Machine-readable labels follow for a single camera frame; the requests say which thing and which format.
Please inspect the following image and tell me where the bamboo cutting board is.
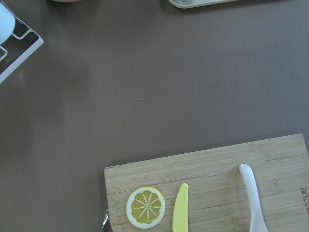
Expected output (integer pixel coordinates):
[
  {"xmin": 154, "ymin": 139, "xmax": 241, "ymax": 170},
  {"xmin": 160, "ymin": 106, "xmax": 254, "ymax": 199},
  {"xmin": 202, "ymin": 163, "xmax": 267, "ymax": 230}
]
[{"xmin": 104, "ymin": 134, "xmax": 309, "ymax": 232}]

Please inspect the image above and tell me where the pink ice bowl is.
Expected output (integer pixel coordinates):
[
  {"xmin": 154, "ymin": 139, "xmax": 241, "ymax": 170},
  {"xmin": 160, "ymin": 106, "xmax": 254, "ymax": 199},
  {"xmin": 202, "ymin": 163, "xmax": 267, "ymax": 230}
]
[{"xmin": 52, "ymin": 0, "xmax": 82, "ymax": 3}]

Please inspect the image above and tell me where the lower lemon slice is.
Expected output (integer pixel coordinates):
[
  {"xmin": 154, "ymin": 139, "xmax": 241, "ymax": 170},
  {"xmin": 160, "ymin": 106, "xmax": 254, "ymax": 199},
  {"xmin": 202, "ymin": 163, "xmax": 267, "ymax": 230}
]
[{"xmin": 126, "ymin": 186, "xmax": 166, "ymax": 229}]

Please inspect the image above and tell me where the white ceramic spoon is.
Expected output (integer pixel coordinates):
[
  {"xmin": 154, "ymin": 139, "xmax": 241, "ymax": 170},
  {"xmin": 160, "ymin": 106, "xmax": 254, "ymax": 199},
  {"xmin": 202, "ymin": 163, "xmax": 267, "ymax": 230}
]
[{"xmin": 239, "ymin": 164, "xmax": 268, "ymax": 232}]

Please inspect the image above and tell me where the white cup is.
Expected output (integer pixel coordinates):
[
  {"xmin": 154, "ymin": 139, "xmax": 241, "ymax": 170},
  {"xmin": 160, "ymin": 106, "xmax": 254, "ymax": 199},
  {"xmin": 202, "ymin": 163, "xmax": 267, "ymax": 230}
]
[{"xmin": 0, "ymin": 3, "xmax": 15, "ymax": 44}]

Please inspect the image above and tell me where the cream rabbit tray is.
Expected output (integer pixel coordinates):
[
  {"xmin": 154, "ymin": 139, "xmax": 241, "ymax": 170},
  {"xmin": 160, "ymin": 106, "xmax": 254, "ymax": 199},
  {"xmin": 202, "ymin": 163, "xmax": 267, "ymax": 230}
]
[{"xmin": 169, "ymin": 0, "xmax": 236, "ymax": 9}]

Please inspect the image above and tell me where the white wire cup rack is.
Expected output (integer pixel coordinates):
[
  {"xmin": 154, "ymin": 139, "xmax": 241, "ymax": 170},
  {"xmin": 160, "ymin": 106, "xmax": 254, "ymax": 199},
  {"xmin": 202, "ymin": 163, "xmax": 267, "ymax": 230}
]
[{"xmin": 0, "ymin": 1, "xmax": 43, "ymax": 82}]

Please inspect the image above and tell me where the yellow plastic knife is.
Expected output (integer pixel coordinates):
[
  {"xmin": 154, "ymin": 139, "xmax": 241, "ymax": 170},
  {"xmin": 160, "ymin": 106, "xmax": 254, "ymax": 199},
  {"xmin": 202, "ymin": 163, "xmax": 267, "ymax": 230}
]
[{"xmin": 172, "ymin": 183, "xmax": 189, "ymax": 232}]

